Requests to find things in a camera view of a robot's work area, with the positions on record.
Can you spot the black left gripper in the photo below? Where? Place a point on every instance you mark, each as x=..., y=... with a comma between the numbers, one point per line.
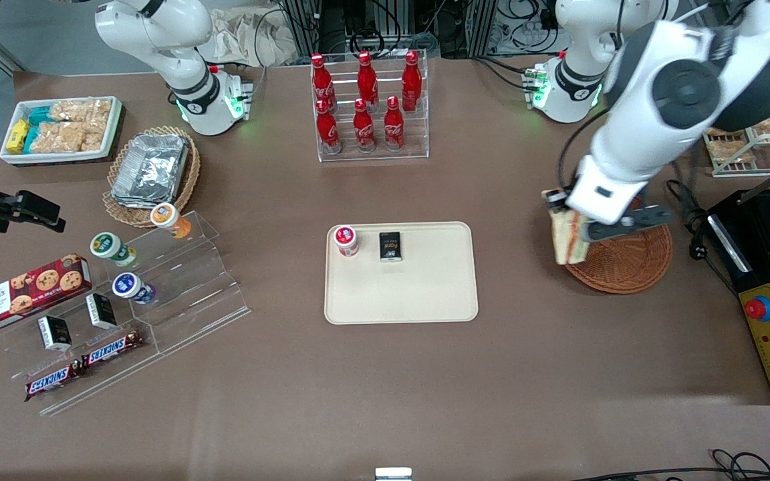
x=561, y=198

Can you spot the triangular sandwich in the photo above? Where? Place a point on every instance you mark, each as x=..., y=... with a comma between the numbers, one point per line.
x=567, y=237

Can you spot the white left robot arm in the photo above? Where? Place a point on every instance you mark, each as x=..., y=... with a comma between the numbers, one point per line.
x=632, y=153

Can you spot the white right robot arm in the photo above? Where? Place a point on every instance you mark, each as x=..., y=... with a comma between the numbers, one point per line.
x=158, y=33

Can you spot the brown round wicker basket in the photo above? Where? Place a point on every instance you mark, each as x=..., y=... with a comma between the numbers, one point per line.
x=625, y=267

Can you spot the white rectangular snack tray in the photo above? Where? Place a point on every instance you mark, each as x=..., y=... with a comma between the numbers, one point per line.
x=57, y=157

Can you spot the light tan wicker basket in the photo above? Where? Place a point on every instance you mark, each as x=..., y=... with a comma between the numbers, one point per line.
x=188, y=190

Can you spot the beige plastic tray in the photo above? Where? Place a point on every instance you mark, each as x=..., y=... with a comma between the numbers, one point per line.
x=425, y=294

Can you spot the teal snack packet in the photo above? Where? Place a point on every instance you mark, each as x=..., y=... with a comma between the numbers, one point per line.
x=39, y=116
x=32, y=139

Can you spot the yellow snack packet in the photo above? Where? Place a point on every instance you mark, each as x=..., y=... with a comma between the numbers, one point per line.
x=17, y=135

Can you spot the red Walkers cookie box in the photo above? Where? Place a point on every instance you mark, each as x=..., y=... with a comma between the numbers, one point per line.
x=24, y=294

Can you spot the green gum bottle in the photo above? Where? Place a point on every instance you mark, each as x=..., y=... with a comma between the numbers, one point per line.
x=109, y=247

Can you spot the small black snack box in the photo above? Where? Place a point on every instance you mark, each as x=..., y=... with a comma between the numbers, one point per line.
x=390, y=246
x=55, y=334
x=101, y=311

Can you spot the blue gum bottle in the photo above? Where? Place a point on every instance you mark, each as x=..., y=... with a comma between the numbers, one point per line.
x=130, y=287

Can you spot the stack of foil trays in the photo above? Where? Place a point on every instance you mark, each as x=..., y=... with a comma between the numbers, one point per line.
x=151, y=167

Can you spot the orange gum bottle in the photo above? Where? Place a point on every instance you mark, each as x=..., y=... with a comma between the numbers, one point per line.
x=168, y=219

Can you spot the Snickers chocolate bar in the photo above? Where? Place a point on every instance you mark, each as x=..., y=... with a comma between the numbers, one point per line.
x=112, y=349
x=54, y=381

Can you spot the black countertop appliance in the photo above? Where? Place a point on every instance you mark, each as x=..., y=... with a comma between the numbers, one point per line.
x=756, y=234

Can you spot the clear acrylic stepped stand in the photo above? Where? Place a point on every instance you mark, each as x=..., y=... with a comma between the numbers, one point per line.
x=191, y=287

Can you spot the clear acrylic bottle rack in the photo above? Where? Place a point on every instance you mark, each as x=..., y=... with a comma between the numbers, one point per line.
x=418, y=143

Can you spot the red cola bottle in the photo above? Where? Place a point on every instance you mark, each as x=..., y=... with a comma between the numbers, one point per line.
x=328, y=130
x=412, y=83
x=321, y=83
x=394, y=127
x=367, y=80
x=363, y=130

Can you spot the red gum bottle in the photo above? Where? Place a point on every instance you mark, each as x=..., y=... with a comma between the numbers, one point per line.
x=346, y=240

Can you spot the beige cloth bag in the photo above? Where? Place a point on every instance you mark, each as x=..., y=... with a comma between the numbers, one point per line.
x=238, y=37

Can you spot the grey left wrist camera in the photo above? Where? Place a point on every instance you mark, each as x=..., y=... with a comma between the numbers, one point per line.
x=632, y=224

